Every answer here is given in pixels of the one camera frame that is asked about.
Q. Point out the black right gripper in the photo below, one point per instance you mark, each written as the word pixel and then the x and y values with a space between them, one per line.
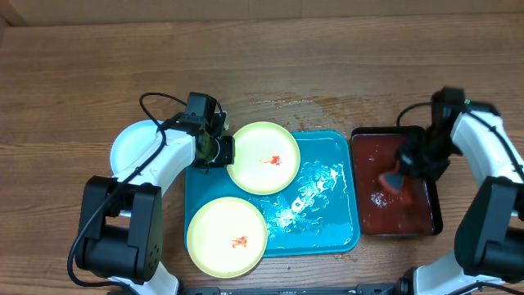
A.
pixel 406 154

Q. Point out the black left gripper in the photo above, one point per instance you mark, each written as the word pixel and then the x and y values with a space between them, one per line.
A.
pixel 228 157

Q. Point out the yellow plate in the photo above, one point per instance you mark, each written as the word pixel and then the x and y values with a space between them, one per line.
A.
pixel 227 237
pixel 266 158

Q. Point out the white plate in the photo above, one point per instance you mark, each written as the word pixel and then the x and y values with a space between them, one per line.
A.
pixel 132 142

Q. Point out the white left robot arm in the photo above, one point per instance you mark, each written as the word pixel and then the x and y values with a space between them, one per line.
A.
pixel 120 236

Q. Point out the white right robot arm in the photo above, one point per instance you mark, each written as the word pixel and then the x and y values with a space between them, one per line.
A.
pixel 488 253

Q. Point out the black tray with red water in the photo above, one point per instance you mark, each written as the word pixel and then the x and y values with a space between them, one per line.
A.
pixel 416 212

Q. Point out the blue plastic tray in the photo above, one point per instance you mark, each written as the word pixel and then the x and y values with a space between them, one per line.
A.
pixel 315 214

